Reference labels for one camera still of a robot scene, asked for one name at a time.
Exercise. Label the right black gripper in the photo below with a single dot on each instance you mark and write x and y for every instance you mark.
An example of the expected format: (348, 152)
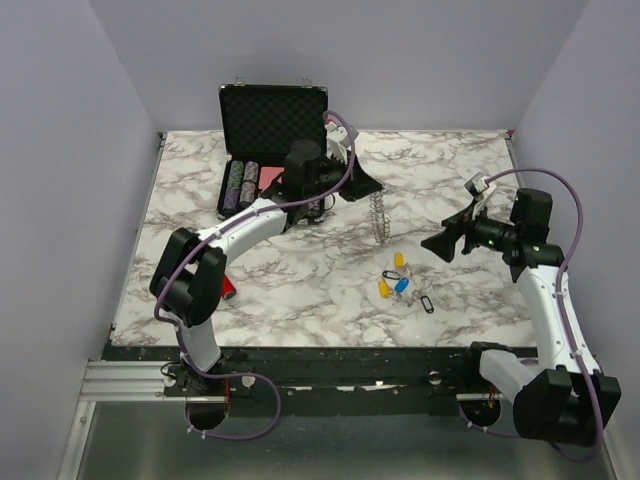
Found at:
(443, 243)

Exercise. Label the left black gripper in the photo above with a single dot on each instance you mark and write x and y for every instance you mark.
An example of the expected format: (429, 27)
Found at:
(359, 184)

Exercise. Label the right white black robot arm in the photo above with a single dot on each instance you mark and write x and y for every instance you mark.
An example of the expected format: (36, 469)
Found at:
(568, 398)

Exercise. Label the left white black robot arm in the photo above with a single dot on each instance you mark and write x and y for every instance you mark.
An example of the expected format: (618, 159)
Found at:
(188, 281)

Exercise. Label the upper yellow key tag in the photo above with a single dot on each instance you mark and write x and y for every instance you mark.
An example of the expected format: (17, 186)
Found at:
(398, 260)

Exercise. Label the yellow key tag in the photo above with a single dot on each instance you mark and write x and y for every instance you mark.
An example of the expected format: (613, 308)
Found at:
(398, 260)
(384, 289)

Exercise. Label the lower blue key tag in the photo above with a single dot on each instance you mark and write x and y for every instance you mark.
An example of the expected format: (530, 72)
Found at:
(401, 285)

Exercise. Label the black key tag with key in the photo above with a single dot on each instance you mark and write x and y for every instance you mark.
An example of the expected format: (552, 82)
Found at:
(419, 296)

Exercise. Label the lower yellow key tag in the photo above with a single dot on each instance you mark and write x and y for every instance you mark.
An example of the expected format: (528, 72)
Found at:
(384, 289)

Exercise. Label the pink playing card deck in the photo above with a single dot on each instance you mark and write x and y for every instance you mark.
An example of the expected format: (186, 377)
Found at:
(267, 175)

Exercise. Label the black poker chip case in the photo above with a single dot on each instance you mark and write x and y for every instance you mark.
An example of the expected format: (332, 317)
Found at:
(260, 123)

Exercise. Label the red toy microphone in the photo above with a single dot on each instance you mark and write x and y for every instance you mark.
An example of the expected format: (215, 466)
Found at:
(228, 290)

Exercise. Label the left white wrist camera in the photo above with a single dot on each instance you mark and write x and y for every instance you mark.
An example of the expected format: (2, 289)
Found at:
(339, 140)

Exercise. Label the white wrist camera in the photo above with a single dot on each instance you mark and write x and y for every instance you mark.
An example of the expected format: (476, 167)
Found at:
(480, 188)
(339, 140)

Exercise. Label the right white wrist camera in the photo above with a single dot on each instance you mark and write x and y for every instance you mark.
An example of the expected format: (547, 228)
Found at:
(480, 188)

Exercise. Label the black mounting base rail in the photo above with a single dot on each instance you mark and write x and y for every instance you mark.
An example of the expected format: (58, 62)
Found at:
(323, 382)

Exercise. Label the aluminium frame rail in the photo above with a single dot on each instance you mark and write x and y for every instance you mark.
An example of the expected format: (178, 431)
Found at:
(122, 381)

